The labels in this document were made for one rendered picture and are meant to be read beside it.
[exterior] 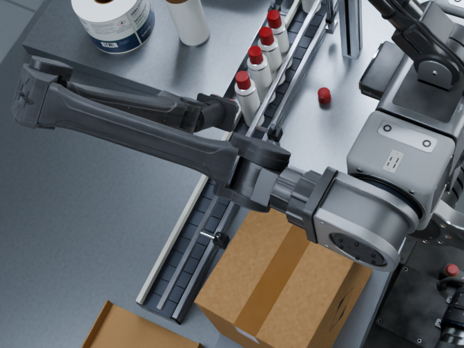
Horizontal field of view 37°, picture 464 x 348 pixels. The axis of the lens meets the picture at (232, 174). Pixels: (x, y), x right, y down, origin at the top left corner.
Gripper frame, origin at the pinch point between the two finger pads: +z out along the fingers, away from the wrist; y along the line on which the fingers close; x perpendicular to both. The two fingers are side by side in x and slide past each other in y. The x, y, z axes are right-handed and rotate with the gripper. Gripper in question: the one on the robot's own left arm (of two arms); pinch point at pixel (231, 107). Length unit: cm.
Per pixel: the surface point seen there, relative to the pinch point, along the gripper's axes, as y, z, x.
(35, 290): 33, -21, 56
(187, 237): 0.6, -7.6, 32.8
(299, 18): 1.8, 38.2, -20.1
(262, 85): -1.8, 12.4, -4.6
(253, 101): -3.0, 5.9, -1.7
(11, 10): 174, 119, 22
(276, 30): -1.2, 14.6, -18.3
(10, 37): 165, 110, 32
